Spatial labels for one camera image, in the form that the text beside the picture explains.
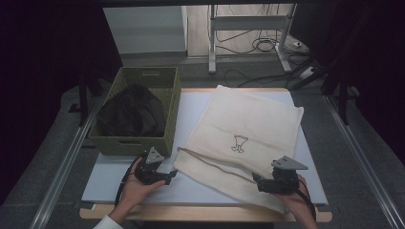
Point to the small white adapter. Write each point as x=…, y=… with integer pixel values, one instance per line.
x=297, y=44

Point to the person's right hand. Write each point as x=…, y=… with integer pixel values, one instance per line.
x=296, y=203

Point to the dark metal stand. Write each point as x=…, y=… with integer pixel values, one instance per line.
x=343, y=101
x=83, y=101

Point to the person's left hand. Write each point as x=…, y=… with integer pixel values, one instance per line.
x=135, y=191

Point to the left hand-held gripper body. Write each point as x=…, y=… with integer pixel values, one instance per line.
x=147, y=167

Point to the dark cloth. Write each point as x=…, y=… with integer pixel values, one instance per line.
x=132, y=109

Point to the white power strip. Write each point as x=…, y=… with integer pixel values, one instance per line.
x=308, y=72

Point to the grey cabinet panel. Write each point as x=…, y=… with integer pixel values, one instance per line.
x=144, y=28

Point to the white metal stand frame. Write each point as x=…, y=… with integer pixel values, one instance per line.
x=245, y=23

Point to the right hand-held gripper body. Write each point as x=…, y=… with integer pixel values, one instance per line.
x=283, y=179

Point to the aluminium rail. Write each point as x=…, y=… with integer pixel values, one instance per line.
x=359, y=152
x=63, y=165

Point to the pale grey table board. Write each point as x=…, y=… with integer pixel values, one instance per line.
x=191, y=127

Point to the dark curtain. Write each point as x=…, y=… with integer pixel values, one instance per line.
x=372, y=63
x=38, y=79

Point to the green woven basket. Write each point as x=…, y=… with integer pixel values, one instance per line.
x=168, y=105

